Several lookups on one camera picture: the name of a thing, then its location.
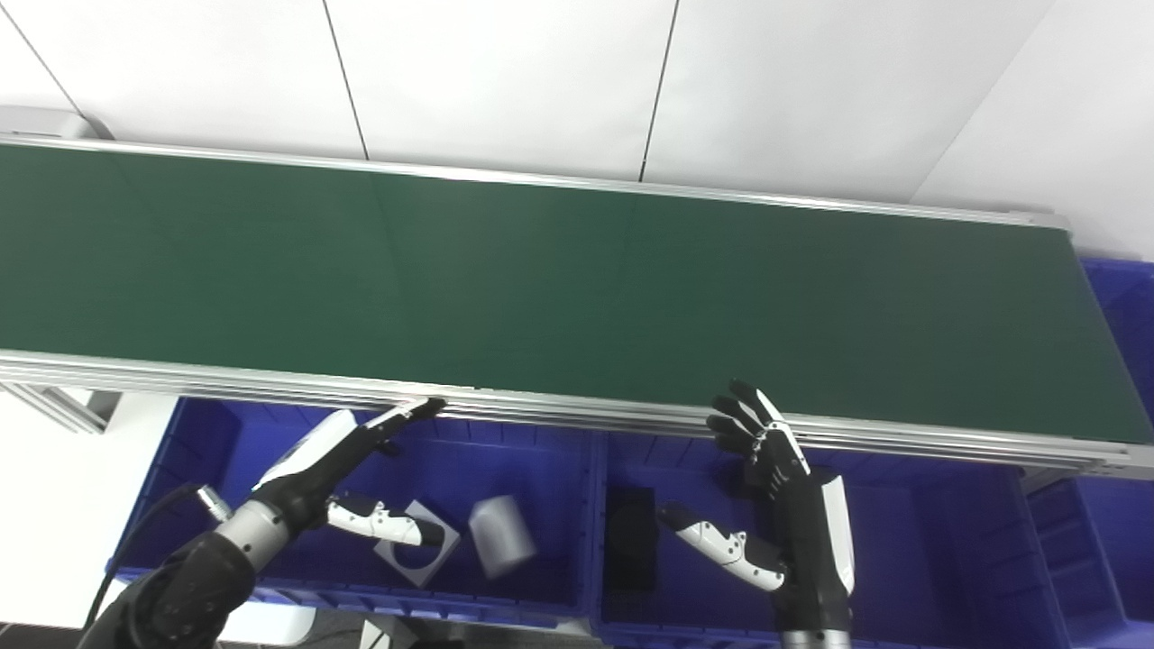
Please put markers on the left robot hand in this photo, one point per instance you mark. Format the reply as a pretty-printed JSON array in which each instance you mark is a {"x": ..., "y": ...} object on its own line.
[{"x": 315, "y": 455}]

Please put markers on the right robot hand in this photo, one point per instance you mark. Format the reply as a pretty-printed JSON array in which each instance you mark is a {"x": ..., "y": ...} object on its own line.
[{"x": 807, "y": 541}]

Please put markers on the grey conveyor end housing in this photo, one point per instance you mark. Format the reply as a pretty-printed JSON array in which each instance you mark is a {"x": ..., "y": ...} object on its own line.
[{"x": 45, "y": 122}]

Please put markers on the blue plastic bin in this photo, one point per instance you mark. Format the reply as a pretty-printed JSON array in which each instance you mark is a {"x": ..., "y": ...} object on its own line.
[
  {"x": 947, "y": 559},
  {"x": 1109, "y": 559},
  {"x": 505, "y": 460}
]

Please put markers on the aluminium conveyor support leg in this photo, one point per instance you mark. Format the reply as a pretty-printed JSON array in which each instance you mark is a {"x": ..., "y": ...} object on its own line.
[{"x": 63, "y": 410}]

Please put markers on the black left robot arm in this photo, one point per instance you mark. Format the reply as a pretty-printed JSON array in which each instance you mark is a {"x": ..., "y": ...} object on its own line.
[{"x": 180, "y": 586}]

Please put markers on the white square part with hole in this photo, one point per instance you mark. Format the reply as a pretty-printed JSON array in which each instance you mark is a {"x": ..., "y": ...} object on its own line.
[
  {"x": 431, "y": 570},
  {"x": 500, "y": 536}
]

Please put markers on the green conveyor belt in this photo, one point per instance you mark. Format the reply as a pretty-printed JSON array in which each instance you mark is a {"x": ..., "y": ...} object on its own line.
[{"x": 541, "y": 288}]

